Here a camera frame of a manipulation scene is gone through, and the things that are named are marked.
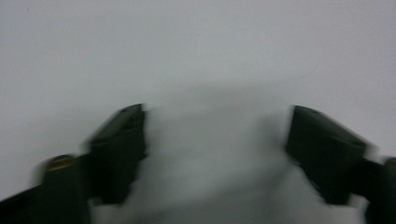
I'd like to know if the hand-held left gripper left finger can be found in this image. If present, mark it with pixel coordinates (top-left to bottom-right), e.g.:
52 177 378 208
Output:
83 103 148 205

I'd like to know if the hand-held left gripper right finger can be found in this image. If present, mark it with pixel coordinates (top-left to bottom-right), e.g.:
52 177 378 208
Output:
284 105 370 205

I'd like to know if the white table sheet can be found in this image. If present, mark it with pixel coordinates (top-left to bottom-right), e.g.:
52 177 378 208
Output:
0 0 396 224

